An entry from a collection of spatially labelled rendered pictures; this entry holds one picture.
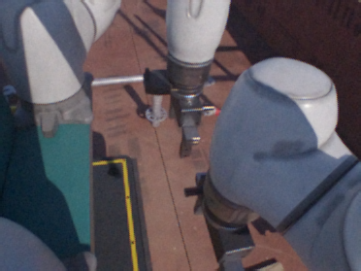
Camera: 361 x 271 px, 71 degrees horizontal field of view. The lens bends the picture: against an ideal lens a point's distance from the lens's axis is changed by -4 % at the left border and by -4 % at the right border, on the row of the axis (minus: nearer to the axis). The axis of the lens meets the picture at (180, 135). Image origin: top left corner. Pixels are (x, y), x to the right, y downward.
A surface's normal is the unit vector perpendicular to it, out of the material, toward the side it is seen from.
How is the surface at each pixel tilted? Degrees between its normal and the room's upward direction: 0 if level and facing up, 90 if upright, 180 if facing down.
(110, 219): 0
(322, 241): 77
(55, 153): 0
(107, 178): 0
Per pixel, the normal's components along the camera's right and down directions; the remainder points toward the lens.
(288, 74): -0.04, -0.62
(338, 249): -0.99, -0.09
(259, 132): -0.58, 0.31
